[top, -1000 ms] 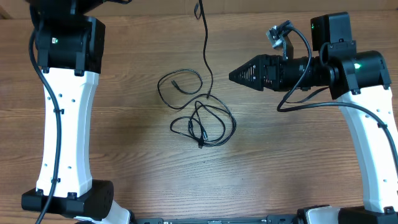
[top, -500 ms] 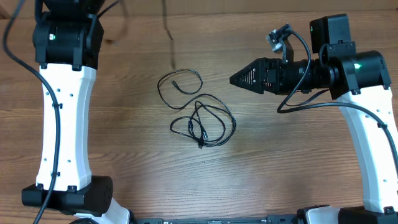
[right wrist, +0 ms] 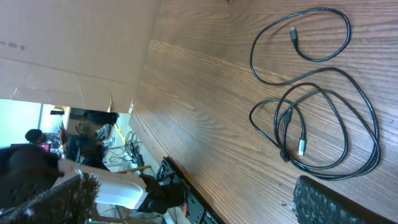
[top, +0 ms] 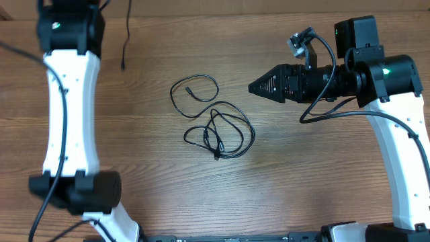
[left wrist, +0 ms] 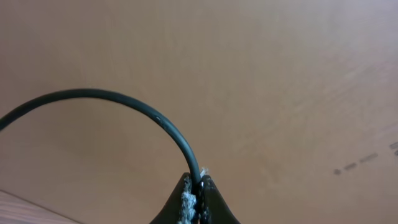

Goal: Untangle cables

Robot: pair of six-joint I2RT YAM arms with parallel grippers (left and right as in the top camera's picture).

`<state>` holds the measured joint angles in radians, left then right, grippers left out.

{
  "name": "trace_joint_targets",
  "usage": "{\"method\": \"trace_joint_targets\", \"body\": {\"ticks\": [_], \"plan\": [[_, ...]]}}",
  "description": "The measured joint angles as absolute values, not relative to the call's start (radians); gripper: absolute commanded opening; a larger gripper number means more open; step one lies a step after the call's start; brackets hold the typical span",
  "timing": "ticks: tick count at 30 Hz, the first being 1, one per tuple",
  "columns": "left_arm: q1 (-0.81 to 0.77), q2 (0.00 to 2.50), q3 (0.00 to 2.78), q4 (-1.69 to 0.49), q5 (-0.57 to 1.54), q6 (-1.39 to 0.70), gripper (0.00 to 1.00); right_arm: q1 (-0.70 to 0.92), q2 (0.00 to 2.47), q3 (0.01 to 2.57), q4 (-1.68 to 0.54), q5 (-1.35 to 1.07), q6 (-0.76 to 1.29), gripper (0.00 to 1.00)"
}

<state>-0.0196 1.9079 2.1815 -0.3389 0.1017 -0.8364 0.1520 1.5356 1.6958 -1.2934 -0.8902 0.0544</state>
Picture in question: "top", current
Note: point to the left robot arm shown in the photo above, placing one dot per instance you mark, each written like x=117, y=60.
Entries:
x=70, y=35

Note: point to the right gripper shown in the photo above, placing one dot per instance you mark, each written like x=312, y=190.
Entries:
x=281, y=78

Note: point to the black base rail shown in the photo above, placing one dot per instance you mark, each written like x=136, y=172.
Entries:
x=231, y=238

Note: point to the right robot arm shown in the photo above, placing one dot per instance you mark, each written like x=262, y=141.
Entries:
x=388, y=91

